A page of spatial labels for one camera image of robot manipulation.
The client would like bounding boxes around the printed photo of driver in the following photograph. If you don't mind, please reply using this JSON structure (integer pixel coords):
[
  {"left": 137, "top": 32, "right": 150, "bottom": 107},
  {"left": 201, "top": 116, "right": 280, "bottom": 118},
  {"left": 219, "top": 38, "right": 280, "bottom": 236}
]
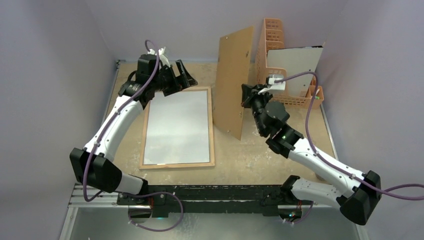
[{"left": 143, "top": 90, "right": 212, "bottom": 166}]

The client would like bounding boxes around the white wooden picture frame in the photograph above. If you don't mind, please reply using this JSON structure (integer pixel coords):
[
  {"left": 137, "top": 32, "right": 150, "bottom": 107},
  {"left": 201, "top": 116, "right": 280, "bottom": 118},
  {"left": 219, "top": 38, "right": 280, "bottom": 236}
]
[{"left": 139, "top": 86, "right": 216, "bottom": 171}]

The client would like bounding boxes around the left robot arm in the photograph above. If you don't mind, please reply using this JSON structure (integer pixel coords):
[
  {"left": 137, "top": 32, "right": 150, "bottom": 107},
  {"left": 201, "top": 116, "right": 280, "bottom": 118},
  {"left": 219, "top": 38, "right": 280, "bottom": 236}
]
[{"left": 69, "top": 53, "right": 198, "bottom": 205}]

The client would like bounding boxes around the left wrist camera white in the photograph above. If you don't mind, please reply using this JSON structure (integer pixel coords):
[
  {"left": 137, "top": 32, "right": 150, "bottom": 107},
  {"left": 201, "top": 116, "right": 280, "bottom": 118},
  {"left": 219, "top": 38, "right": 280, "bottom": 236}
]
[{"left": 147, "top": 46, "right": 172, "bottom": 67}]

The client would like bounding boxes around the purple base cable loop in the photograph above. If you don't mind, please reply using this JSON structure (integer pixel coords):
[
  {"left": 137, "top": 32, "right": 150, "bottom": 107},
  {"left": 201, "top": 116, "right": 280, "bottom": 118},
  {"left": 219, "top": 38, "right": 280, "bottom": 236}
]
[{"left": 128, "top": 191, "right": 185, "bottom": 233}]

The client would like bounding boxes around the brown cardboard backing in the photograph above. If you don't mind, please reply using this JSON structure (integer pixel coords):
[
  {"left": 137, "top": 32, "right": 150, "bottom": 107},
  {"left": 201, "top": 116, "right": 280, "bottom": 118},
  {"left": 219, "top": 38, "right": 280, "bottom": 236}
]
[{"left": 212, "top": 26, "right": 254, "bottom": 140}]

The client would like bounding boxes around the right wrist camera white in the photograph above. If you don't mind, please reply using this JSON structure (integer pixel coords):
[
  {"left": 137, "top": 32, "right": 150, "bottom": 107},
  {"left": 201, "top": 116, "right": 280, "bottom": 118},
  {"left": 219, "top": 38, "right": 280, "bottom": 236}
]
[{"left": 258, "top": 74, "right": 286, "bottom": 95}]

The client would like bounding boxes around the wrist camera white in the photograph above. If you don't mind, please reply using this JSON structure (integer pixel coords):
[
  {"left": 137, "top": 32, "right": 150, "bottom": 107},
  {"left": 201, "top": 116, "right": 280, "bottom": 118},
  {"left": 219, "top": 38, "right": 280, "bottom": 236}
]
[
  {"left": 147, "top": 46, "right": 172, "bottom": 67},
  {"left": 258, "top": 74, "right": 286, "bottom": 95}
]

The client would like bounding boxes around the white board sheet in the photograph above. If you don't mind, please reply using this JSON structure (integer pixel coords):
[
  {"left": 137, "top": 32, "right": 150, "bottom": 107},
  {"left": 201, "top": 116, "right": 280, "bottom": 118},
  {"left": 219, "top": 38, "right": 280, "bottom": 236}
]
[{"left": 267, "top": 46, "right": 324, "bottom": 97}]

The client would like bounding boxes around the orange plastic file organizer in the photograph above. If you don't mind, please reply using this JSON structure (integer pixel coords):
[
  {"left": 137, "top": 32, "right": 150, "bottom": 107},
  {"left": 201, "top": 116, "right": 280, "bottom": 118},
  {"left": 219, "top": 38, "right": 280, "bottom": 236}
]
[{"left": 255, "top": 18, "right": 324, "bottom": 109}]

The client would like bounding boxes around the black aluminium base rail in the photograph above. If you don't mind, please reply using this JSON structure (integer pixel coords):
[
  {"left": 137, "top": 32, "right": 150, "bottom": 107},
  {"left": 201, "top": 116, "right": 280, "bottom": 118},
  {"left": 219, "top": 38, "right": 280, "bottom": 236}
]
[{"left": 67, "top": 183, "right": 342, "bottom": 218}]

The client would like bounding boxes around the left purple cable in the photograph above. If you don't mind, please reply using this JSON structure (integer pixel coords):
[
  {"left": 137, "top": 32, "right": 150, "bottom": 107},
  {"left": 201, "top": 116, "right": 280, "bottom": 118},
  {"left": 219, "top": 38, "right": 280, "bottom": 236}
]
[{"left": 82, "top": 40, "right": 161, "bottom": 203}]

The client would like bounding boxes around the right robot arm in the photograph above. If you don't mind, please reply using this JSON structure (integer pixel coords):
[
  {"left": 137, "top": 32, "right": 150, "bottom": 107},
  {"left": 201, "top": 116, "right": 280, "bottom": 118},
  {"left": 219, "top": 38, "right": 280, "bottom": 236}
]
[{"left": 241, "top": 84, "right": 382, "bottom": 226}]

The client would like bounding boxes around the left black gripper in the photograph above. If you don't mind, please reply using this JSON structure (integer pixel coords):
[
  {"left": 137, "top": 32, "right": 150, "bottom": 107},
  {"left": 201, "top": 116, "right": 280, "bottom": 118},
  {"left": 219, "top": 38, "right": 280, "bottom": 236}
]
[{"left": 151, "top": 60, "right": 197, "bottom": 96}]

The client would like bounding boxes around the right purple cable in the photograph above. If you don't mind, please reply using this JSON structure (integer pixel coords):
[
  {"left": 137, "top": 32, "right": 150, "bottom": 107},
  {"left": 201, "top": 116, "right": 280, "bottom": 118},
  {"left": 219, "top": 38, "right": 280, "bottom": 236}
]
[{"left": 274, "top": 72, "right": 424, "bottom": 202}]

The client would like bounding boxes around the white marker pen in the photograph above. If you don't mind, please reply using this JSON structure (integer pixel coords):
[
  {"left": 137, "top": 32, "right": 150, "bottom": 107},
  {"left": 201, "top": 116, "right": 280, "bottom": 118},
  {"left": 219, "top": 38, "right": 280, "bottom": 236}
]
[{"left": 311, "top": 88, "right": 321, "bottom": 100}]

